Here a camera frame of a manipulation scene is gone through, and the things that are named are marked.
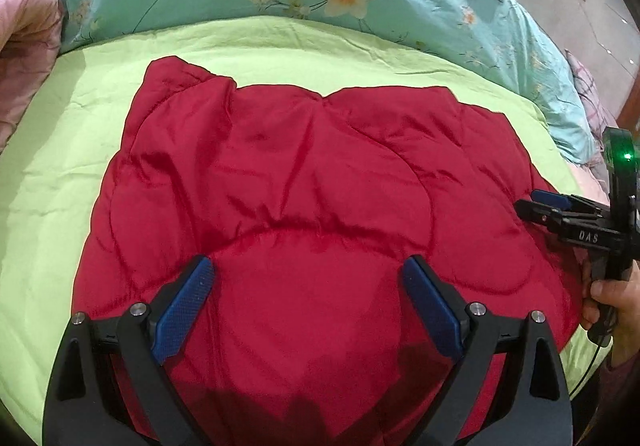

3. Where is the red quilted puffer jacket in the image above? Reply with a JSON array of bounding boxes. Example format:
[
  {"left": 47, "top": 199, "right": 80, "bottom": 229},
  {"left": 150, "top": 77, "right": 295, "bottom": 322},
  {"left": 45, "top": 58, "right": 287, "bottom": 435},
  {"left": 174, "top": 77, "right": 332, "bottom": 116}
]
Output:
[{"left": 73, "top": 56, "right": 582, "bottom": 445}]

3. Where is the person's right hand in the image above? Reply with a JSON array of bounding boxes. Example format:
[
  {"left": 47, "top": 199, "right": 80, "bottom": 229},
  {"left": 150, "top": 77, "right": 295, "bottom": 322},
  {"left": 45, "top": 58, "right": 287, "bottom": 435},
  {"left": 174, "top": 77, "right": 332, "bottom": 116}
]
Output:
[{"left": 580, "top": 259, "right": 640, "bottom": 369}]

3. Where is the pink plaid pillow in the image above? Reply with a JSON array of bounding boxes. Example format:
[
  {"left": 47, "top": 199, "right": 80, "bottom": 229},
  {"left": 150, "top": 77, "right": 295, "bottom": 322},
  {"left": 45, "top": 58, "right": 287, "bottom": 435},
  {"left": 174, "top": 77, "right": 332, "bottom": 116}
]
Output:
[{"left": 565, "top": 50, "right": 617, "bottom": 205}]

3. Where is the light green bed sheet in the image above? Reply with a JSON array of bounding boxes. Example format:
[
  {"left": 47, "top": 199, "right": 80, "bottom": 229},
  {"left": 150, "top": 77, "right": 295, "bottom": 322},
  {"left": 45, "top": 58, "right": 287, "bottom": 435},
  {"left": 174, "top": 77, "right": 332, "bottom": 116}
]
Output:
[{"left": 1, "top": 16, "right": 605, "bottom": 440}]

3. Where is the pink folded quilt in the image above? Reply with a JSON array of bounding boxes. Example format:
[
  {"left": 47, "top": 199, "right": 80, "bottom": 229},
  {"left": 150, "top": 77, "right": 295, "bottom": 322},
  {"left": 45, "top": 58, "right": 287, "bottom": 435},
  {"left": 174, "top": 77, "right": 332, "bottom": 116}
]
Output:
[{"left": 1, "top": 0, "right": 64, "bottom": 146}]

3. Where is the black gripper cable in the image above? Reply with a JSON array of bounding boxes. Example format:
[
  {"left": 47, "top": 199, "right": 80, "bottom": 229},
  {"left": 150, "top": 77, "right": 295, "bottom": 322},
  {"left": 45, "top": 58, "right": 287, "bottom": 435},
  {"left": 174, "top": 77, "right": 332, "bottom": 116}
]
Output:
[{"left": 566, "top": 338, "right": 609, "bottom": 400}]

